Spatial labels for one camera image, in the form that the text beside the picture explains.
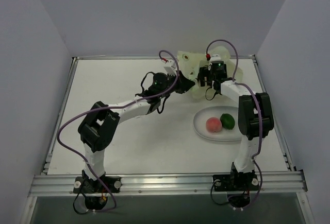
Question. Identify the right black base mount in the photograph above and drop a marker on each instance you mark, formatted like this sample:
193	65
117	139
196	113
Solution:
241	191

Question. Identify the aluminium front rail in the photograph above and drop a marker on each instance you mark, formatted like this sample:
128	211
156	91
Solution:
166	184

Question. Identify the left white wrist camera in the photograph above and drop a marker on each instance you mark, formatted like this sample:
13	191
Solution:
170	67

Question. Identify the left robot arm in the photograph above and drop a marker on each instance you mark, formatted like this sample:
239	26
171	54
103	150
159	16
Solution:
98	128

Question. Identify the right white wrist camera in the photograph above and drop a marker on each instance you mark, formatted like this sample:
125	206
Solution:
215	58

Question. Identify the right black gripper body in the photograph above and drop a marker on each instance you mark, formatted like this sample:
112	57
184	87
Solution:
203	75

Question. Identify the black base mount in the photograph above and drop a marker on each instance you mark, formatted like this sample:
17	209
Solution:
98	194
241	191

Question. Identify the pink fake peach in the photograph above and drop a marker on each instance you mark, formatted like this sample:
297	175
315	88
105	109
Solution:
213	125

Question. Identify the green fake fruit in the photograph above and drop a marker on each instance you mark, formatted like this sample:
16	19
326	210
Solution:
228	122

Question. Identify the aluminium table edge frame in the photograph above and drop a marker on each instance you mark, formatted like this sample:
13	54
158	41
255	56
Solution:
152	144

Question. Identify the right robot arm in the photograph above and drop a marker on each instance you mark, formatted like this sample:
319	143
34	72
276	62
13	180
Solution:
255	116

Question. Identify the white oval plate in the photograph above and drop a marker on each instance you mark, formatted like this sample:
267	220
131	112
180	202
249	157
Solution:
199	124

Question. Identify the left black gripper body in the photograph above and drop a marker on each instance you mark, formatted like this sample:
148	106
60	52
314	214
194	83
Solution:
182	83

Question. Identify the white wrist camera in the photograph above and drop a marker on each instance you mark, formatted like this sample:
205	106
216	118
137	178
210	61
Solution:
215	58
170	67

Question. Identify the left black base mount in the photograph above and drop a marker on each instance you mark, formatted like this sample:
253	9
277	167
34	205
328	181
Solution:
98	194

